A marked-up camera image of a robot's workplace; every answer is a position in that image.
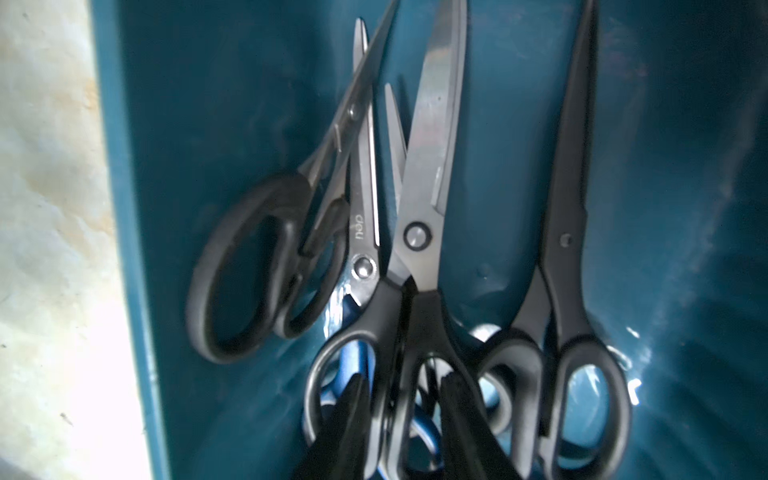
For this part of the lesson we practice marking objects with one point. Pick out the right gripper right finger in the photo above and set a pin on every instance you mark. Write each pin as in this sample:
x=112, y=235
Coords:
x=470, y=451

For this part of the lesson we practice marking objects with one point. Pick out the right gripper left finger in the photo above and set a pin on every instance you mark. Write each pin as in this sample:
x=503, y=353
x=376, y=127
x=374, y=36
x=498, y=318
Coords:
x=339, y=451

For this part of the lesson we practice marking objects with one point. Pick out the blue handled scissors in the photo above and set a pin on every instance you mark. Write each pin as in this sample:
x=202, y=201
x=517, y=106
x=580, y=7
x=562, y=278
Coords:
x=361, y=270

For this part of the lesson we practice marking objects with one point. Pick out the slim black scissors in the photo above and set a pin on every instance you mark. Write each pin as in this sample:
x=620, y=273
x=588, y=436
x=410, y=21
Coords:
x=551, y=337

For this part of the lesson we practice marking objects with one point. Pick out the large black scissors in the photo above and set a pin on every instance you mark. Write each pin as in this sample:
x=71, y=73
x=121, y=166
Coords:
x=406, y=321

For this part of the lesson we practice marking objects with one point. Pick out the teal plastic storage box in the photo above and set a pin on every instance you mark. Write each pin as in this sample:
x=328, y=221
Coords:
x=203, y=99

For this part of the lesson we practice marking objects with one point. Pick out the black oval handle scissors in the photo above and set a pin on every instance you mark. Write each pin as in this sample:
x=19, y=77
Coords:
x=311, y=211

